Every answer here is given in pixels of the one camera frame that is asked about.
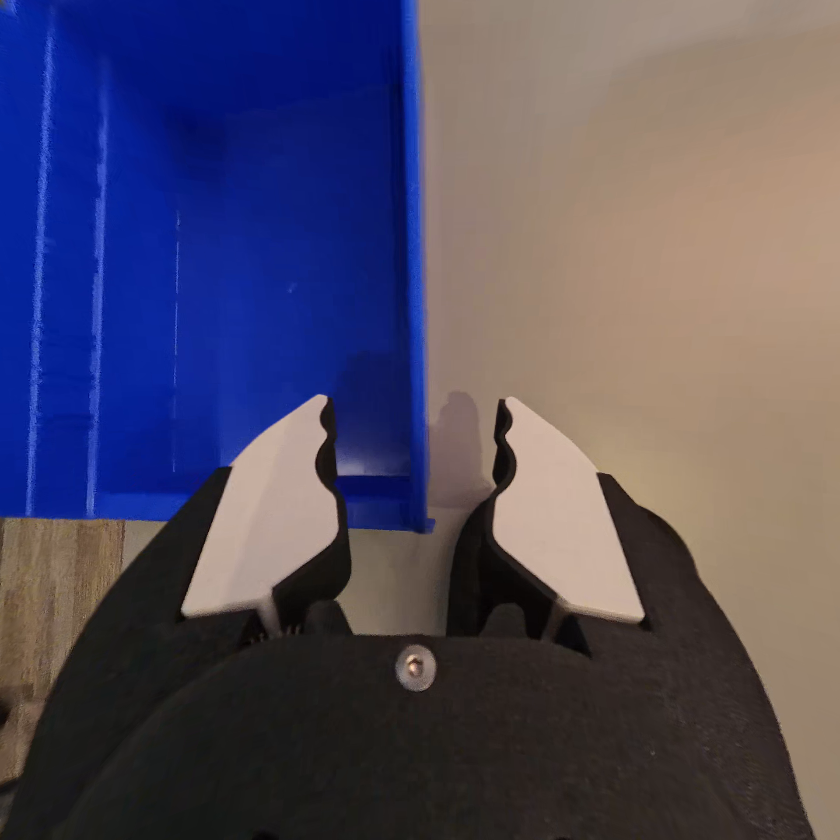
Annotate large blue plastic bin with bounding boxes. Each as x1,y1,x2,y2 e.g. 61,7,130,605
0,0,436,534

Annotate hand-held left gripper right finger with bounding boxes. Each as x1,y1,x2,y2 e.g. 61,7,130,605
448,397,646,641

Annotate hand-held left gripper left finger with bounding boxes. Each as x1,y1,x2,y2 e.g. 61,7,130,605
180,394,353,635

